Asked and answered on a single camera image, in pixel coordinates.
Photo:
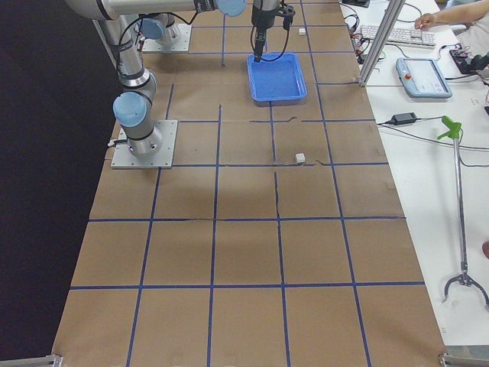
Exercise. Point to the person's forearm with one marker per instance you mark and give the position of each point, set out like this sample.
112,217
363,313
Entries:
461,14

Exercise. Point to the aluminium frame post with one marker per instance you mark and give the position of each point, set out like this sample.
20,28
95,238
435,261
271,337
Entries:
388,21

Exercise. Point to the green handled reacher grabber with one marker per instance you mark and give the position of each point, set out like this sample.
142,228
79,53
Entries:
464,279

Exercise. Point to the white computer keyboard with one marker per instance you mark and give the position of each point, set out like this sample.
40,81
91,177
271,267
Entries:
402,36

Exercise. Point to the right corner metal bracket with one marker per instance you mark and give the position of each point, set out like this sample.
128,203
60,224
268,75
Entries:
446,359

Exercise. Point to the robot teach pendant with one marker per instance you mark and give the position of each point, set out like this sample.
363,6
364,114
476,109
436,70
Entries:
422,78

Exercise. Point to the left corner metal bracket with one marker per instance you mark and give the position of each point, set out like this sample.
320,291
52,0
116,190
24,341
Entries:
46,361

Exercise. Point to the black power adapter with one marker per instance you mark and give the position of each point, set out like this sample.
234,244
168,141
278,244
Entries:
403,118

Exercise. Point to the black device with wires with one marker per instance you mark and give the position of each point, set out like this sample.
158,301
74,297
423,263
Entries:
467,64

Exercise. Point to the person's hand at keyboard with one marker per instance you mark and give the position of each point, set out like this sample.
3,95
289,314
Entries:
425,21

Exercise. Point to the blue plastic tray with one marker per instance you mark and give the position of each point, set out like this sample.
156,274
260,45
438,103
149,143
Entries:
277,81

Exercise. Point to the corner metal bracket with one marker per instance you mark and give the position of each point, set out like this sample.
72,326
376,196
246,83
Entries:
446,359
46,361

